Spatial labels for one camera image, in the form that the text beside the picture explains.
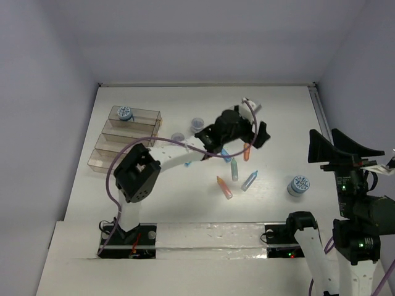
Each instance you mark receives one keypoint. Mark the blue lid jar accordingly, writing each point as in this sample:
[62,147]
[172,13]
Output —
[298,186]
[125,113]

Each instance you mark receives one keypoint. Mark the clear paperclip jar small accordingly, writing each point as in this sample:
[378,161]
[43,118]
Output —
[178,137]

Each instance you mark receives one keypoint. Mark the blue lid jar in bin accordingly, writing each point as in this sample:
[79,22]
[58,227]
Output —
[125,113]

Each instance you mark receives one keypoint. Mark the aluminium rail right edge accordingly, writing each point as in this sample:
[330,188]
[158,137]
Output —
[322,122]

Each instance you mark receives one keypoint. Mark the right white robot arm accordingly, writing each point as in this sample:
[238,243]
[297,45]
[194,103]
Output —
[364,218]

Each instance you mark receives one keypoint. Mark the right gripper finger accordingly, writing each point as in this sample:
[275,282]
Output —
[349,151]
[320,149]

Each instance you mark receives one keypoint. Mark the blue highlighter with cap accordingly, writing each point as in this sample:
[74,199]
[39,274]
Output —
[226,156]

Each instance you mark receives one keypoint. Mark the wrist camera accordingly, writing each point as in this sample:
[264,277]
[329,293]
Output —
[250,106]
[385,165]

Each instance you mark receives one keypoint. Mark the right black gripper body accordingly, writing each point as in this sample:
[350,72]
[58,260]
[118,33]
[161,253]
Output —
[350,181]

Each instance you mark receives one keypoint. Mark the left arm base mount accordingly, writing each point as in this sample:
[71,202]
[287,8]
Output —
[139,243]

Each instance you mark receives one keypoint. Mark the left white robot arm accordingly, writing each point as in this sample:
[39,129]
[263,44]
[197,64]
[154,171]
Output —
[136,175]

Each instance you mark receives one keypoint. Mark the green highlighter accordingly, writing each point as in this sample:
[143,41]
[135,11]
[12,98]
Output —
[234,170]

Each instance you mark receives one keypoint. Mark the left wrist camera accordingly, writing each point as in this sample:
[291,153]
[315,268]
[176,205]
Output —
[250,106]

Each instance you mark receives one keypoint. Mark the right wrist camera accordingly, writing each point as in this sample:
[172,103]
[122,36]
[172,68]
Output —
[385,165]

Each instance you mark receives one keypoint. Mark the orange highlighter cap large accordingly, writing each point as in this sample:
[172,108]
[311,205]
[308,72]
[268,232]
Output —
[246,152]

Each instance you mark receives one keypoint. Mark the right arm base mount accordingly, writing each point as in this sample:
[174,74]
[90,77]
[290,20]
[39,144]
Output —
[279,243]

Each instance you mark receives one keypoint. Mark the blue clear highlighter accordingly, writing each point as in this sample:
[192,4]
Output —
[249,181]

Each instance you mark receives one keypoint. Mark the orange highlighter pen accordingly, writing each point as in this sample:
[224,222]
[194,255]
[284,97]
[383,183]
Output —
[224,187]

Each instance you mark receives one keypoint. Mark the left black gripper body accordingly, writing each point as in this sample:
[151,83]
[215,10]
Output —
[255,133]

